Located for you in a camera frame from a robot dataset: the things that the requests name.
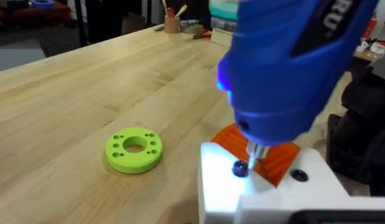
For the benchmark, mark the white orange left gripper right finger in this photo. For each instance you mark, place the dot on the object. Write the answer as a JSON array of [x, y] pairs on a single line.
[[316, 177]]

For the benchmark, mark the white orange left gripper left finger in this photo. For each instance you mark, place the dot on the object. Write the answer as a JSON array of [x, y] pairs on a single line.
[[217, 180]]

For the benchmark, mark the blue electric screwdriver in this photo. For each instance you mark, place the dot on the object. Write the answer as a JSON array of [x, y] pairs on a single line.
[[282, 68]]

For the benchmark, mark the green disc with holes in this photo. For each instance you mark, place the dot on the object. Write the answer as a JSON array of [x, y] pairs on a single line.
[[133, 150]]

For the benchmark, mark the heap of small parts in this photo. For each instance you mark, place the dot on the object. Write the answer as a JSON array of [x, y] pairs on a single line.
[[372, 46]]

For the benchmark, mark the pale wooden box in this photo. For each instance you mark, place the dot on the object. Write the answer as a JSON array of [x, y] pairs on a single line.
[[221, 37]]

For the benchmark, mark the wooden cup with utensils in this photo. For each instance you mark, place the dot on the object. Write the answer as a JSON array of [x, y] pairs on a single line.
[[172, 21]]

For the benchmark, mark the stack of teal boxes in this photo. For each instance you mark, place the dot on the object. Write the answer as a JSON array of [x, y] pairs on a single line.
[[224, 14]]

